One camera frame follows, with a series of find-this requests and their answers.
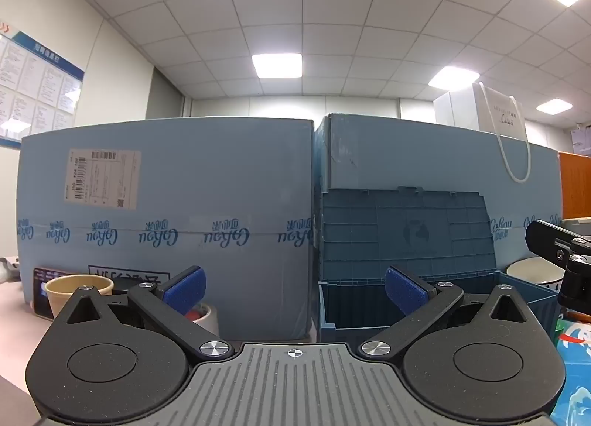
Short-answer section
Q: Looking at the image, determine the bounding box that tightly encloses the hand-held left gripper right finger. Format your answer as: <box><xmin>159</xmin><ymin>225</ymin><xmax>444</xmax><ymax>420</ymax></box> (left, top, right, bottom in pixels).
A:
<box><xmin>358</xmin><ymin>265</ymin><xmax>539</xmax><ymax>357</ymax></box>

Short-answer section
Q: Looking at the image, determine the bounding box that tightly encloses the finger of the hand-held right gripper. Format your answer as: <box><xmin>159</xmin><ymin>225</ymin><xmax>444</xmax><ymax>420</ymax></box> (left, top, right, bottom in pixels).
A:
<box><xmin>525</xmin><ymin>220</ymin><xmax>591</xmax><ymax>265</ymax></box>

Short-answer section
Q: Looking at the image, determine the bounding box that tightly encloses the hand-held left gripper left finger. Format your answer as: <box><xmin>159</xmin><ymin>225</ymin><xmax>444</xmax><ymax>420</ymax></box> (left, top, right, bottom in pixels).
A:
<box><xmin>53</xmin><ymin>266</ymin><xmax>232</xmax><ymax>359</ymax></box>

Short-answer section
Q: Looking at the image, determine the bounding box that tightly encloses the blue plastic crate with lid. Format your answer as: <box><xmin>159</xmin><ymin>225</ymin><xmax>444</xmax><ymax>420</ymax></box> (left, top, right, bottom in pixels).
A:
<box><xmin>318</xmin><ymin>185</ymin><xmax>561</xmax><ymax>344</ymax></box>

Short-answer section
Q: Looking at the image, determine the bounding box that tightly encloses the white striped bowl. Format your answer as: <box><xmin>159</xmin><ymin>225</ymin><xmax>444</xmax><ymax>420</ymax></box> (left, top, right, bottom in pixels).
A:
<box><xmin>506</xmin><ymin>256</ymin><xmax>566</xmax><ymax>291</ymax></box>

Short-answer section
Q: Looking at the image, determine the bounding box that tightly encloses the colourful printed mat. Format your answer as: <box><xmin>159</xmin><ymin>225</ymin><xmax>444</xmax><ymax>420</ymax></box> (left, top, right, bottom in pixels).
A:
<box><xmin>551</xmin><ymin>315</ymin><xmax>591</xmax><ymax>426</ymax></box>

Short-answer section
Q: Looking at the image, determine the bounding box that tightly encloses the paper cup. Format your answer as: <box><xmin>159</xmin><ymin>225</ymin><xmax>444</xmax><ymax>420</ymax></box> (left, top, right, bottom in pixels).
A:
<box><xmin>45</xmin><ymin>275</ymin><xmax>115</xmax><ymax>319</ymax></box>

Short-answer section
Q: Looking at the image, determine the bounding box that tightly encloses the blue cardboard box white label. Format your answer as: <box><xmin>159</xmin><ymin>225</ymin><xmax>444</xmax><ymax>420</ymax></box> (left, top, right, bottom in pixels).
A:
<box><xmin>16</xmin><ymin>118</ymin><xmax>317</xmax><ymax>343</ymax></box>

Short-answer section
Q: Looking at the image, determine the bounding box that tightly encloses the black printed card box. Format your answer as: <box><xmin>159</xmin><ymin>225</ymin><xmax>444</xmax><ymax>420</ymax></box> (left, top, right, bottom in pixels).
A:
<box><xmin>32</xmin><ymin>267</ymin><xmax>70</xmax><ymax>320</ymax></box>

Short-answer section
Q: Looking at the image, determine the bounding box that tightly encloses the white paper bag rope handle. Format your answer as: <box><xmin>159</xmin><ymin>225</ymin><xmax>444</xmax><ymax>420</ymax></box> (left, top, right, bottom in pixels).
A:
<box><xmin>433</xmin><ymin>81</ymin><xmax>533</xmax><ymax>183</ymax></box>

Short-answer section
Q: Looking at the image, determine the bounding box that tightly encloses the wall poster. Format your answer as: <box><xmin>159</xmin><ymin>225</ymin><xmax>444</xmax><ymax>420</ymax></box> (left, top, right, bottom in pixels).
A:
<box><xmin>0</xmin><ymin>20</ymin><xmax>87</xmax><ymax>150</ymax></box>

